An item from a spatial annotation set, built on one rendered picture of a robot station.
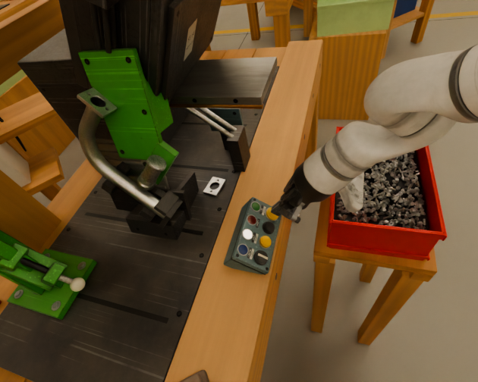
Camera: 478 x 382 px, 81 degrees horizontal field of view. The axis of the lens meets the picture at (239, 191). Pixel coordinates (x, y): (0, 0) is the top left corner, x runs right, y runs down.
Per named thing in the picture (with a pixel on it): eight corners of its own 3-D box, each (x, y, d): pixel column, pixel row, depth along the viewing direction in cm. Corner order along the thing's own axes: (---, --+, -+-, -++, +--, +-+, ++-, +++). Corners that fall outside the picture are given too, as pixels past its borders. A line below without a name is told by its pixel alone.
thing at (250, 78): (278, 69, 67) (276, 56, 65) (262, 110, 58) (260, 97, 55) (139, 73, 79) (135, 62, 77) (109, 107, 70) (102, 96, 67)
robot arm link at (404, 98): (369, 68, 37) (475, 7, 23) (419, 101, 39) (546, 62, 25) (346, 116, 37) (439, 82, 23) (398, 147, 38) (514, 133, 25)
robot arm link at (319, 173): (355, 215, 47) (385, 199, 42) (299, 185, 45) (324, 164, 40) (357, 175, 52) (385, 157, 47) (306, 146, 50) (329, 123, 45)
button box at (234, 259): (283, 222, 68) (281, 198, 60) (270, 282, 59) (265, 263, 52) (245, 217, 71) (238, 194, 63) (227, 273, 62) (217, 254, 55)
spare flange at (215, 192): (213, 178, 76) (212, 176, 75) (226, 181, 74) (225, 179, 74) (203, 193, 73) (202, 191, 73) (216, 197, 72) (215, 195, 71)
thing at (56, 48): (190, 111, 98) (149, 0, 72) (151, 175, 81) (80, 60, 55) (146, 110, 104) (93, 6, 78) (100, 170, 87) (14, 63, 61)
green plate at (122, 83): (183, 143, 64) (158, 39, 51) (165, 162, 57) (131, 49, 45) (140, 140, 67) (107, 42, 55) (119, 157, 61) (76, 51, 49)
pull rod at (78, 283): (90, 281, 59) (73, 270, 55) (83, 295, 58) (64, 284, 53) (70, 276, 61) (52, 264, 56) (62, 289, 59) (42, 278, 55)
